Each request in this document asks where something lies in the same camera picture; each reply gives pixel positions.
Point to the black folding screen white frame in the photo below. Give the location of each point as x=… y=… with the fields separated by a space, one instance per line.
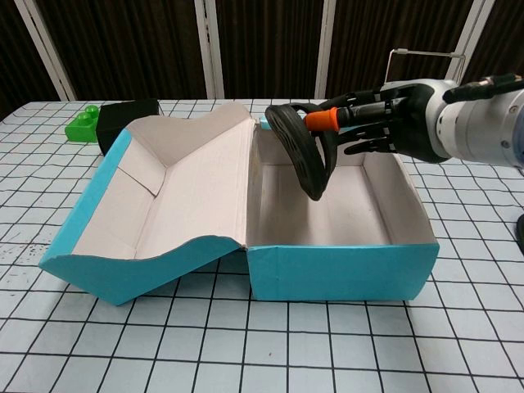
x=123 y=41

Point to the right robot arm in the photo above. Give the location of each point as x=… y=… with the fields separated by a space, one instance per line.
x=483 y=131

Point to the black rubber slipper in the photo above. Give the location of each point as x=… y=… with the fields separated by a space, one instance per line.
x=301 y=155
x=520 y=227

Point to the green toy building block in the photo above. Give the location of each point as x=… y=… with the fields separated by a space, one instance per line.
x=82 y=130

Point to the blue cardboard shoe box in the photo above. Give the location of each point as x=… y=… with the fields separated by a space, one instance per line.
x=327 y=274

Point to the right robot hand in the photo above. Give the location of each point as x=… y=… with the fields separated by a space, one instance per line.
x=409 y=118

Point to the white checked tablecloth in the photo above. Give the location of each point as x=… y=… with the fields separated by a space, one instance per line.
x=262 y=352

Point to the small black box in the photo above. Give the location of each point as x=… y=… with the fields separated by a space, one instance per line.
x=118 y=118

